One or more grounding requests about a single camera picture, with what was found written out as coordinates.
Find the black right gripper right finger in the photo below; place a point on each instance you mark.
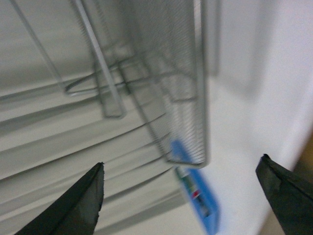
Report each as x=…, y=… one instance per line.
x=290, y=196

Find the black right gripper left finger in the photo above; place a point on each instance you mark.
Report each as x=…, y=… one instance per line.
x=75, y=212

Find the red emergency stop button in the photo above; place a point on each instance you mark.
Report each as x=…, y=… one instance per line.
x=197, y=197

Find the blue plastic tray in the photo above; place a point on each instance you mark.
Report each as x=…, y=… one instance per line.
x=212, y=222

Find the white pleated curtain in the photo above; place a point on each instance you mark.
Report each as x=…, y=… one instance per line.
x=52, y=132

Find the green and cream switch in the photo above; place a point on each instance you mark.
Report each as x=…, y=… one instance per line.
x=186, y=180

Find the silver wire mesh rack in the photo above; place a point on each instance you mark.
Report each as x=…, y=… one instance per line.
x=164, y=42

